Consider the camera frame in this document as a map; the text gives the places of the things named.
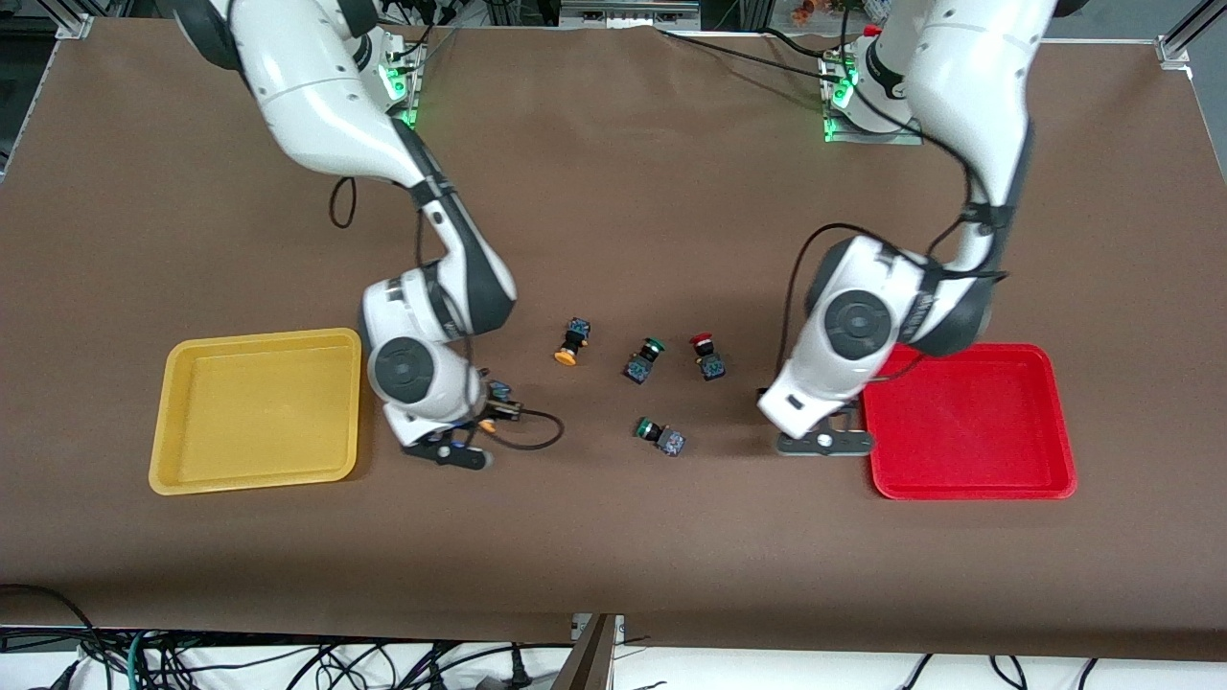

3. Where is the yellow push button switch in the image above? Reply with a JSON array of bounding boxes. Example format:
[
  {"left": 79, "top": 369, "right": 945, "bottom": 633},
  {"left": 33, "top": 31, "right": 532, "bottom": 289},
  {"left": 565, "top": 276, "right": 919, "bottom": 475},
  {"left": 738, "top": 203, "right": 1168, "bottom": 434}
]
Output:
[
  {"left": 553, "top": 317, "right": 592, "bottom": 367},
  {"left": 477, "top": 379, "right": 514, "bottom": 435}
]

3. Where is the red push button switch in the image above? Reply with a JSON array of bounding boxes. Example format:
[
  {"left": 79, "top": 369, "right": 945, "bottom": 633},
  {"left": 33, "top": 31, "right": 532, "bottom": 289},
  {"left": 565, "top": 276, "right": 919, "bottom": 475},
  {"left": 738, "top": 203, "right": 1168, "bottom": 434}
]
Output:
[{"left": 688, "top": 333, "right": 727, "bottom": 382}]

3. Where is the brown table cover sheet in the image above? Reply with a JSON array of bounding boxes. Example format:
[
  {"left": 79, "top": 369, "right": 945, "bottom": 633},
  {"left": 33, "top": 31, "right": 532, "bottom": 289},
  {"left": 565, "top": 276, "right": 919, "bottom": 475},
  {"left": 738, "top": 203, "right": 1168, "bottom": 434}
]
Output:
[{"left": 0, "top": 14, "right": 1227, "bottom": 662}]

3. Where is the yellow plastic tray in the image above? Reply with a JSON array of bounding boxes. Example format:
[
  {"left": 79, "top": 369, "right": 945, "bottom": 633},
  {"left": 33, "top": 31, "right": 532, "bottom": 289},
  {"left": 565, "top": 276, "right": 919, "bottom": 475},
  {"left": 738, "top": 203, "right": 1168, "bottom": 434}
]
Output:
[{"left": 149, "top": 328, "right": 365, "bottom": 496}]

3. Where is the red plastic tray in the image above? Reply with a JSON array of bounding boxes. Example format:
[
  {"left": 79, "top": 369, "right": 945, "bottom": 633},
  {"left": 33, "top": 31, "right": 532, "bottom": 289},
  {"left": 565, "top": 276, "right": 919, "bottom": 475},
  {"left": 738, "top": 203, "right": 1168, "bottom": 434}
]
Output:
[{"left": 858, "top": 343, "right": 1078, "bottom": 501}]

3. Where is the aluminium corner profile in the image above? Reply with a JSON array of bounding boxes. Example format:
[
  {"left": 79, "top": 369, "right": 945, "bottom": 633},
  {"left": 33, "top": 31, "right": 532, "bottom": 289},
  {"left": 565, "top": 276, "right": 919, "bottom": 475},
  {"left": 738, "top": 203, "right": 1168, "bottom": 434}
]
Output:
[
  {"left": 27, "top": 0, "right": 95, "bottom": 41},
  {"left": 1155, "top": 0, "right": 1227, "bottom": 68}
]

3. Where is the green push button switch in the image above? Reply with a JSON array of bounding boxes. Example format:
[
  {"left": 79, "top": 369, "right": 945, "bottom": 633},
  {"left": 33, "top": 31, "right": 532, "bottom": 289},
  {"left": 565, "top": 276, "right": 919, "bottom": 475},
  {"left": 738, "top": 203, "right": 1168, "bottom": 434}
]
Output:
[
  {"left": 634, "top": 417, "right": 687, "bottom": 458},
  {"left": 623, "top": 337, "right": 668, "bottom": 385}
]

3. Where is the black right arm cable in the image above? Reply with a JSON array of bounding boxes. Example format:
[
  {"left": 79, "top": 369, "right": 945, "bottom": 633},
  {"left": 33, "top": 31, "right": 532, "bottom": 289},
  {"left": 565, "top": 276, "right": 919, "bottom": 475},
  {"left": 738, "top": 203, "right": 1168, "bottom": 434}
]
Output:
[{"left": 330, "top": 175, "right": 567, "bottom": 453}]

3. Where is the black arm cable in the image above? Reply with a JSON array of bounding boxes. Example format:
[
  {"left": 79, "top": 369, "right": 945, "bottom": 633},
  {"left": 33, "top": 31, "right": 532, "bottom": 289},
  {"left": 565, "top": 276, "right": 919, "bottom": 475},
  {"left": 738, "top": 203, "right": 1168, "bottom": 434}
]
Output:
[
  {"left": 778, "top": 10, "right": 1011, "bottom": 384},
  {"left": 330, "top": 175, "right": 567, "bottom": 453}
]

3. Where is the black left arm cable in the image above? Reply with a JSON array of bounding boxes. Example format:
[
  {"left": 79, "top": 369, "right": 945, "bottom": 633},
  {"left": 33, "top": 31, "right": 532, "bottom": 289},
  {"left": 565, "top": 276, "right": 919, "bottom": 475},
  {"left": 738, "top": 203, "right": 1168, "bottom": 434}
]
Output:
[{"left": 778, "top": 10, "right": 1011, "bottom": 384}]

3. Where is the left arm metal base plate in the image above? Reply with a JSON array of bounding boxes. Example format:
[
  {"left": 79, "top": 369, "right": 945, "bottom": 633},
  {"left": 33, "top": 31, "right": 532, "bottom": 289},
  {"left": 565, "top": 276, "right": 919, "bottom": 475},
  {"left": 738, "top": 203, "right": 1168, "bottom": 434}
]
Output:
[{"left": 818, "top": 50, "right": 925, "bottom": 147}]

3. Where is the aluminium frame post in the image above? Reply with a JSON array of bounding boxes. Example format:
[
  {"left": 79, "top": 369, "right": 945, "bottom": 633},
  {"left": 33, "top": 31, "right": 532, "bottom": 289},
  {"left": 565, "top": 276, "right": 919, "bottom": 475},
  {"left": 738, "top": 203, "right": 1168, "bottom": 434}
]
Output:
[{"left": 548, "top": 613, "right": 626, "bottom": 690}]

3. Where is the long black table cable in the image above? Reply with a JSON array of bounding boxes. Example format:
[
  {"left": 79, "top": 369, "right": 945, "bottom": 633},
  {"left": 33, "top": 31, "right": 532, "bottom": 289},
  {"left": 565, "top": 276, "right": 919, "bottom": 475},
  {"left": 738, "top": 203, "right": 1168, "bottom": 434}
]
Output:
[{"left": 657, "top": 27, "right": 845, "bottom": 85}]

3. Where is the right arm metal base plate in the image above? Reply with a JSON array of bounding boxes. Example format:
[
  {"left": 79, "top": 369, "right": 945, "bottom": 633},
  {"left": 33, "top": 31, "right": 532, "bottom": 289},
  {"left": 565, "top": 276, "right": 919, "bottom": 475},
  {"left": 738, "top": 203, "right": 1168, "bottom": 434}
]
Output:
[{"left": 382, "top": 27, "right": 428, "bottom": 131}]

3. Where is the grey network switch box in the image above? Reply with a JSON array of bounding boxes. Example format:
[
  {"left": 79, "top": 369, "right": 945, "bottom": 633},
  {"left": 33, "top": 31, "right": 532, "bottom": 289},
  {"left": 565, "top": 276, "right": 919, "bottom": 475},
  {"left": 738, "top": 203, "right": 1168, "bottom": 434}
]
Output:
[{"left": 560, "top": 0, "right": 703, "bottom": 30}]

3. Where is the short black table cable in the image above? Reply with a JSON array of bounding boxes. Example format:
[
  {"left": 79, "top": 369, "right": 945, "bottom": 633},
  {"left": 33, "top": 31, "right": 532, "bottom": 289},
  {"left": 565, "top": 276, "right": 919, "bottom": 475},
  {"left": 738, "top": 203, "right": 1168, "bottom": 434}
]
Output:
[{"left": 762, "top": 27, "right": 845, "bottom": 64}]

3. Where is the teal floor cable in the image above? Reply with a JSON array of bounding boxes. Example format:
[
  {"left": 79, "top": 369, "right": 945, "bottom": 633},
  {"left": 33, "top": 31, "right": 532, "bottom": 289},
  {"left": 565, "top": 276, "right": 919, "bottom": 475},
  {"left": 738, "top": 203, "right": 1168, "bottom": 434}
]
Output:
[{"left": 123, "top": 628, "right": 162, "bottom": 690}]

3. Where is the black looped floor cable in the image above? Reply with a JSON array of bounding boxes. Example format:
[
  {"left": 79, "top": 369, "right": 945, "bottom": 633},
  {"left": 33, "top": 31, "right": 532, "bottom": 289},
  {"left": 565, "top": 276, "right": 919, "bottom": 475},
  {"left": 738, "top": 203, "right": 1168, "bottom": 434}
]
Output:
[{"left": 0, "top": 583, "right": 102, "bottom": 672}]

